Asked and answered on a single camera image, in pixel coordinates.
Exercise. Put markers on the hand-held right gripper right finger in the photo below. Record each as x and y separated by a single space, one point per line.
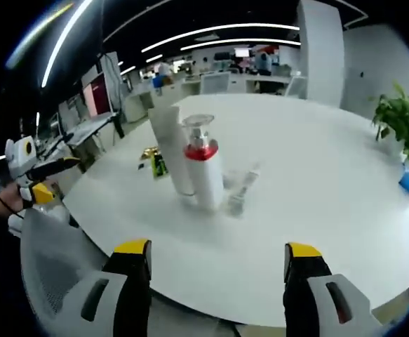
299 298

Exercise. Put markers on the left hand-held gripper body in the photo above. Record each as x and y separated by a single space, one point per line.
23 154

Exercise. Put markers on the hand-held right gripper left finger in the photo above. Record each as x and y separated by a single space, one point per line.
134 298

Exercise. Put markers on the gold foil skincare sachet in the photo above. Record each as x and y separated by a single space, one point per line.
149 152

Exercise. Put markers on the green black skincare packet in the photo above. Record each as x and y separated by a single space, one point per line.
160 165

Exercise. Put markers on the small clear skincare bottle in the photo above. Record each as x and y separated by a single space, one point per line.
239 194

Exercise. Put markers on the white skincare tube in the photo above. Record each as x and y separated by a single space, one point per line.
170 158

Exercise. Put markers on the red collar skincare pump bottle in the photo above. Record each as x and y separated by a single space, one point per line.
209 182

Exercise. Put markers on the person's left hand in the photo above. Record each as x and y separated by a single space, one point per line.
7 201

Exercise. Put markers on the white office desk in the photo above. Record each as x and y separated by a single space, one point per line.
88 128

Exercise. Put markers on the grey mesh office chair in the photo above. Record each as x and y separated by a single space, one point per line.
57 263

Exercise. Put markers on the red screen monitor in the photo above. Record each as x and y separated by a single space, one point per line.
97 96

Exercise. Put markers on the straight ceiling light strip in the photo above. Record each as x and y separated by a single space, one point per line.
64 42

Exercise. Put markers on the white mesh office chair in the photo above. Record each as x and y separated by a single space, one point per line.
295 86
214 82

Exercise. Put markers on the green potted plant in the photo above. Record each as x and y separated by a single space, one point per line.
400 119

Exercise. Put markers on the curved ceiling light strip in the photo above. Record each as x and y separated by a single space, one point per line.
239 43
221 29

